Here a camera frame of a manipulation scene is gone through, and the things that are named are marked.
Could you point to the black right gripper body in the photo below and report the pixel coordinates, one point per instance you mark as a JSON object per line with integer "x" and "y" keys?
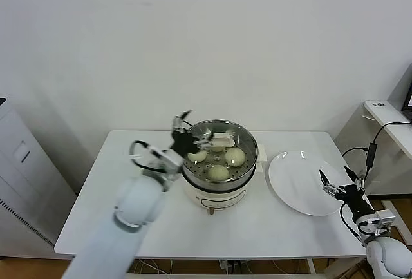
{"x": 355, "y": 198}

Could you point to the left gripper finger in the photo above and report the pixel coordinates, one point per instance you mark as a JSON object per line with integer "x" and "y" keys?
{"x": 178, "y": 124}
{"x": 203, "y": 140}

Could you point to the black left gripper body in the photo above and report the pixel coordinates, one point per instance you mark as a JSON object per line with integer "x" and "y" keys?
{"x": 184, "y": 143}

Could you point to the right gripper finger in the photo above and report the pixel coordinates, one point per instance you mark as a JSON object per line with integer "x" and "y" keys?
{"x": 331, "y": 190}
{"x": 359, "y": 184}

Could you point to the white steamed baozi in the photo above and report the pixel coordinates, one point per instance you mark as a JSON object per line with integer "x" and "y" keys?
{"x": 219, "y": 172}
{"x": 198, "y": 157}
{"x": 236, "y": 157}
{"x": 219, "y": 148}

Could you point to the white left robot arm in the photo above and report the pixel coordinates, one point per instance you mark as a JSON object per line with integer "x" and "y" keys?
{"x": 135, "y": 205}

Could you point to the stainless steel steamer basket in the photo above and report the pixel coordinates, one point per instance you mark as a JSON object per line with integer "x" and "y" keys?
{"x": 222, "y": 186}

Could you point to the white round plate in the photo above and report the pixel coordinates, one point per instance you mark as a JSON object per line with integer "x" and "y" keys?
{"x": 296, "y": 185}

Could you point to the cream electric cooker base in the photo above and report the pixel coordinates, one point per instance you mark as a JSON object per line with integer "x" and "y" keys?
{"x": 222, "y": 200}

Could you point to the laptop computer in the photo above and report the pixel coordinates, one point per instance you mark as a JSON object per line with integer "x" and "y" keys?
{"x": 407, "y": 105}

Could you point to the white cabinet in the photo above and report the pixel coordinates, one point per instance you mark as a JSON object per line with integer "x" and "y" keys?
{"x": 19, "y": 176}

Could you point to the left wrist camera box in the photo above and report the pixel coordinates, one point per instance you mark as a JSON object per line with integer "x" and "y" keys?
{"x": 169, "y": 161}

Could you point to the white table frame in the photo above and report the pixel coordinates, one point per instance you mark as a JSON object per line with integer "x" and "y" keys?
{"x": 225, "y": 264}

